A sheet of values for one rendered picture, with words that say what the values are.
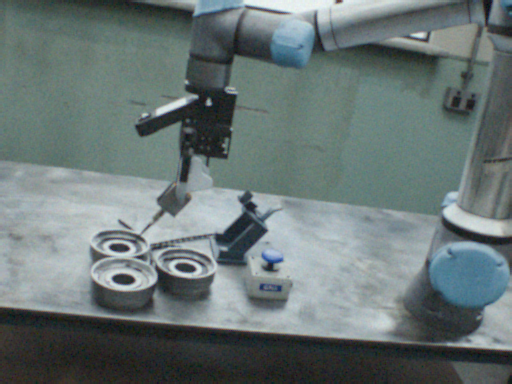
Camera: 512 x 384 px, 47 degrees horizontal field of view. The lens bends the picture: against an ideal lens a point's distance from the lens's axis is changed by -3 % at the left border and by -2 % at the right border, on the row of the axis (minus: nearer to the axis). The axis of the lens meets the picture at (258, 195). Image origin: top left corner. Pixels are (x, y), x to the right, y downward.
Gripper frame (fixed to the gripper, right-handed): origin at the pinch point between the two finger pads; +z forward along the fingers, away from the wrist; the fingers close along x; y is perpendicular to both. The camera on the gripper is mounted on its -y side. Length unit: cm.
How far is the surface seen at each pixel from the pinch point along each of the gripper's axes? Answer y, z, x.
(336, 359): 41, 38, 5
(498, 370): 146, 93, 74
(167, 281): -0.8, 10.8, -11.9
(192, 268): 3.8, 11.1, -6.4
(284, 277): 19.0, 8.7, -11.2
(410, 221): 62, 13, 30
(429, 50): 110, -20, 140
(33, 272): -22.9, 13.2, -8.6
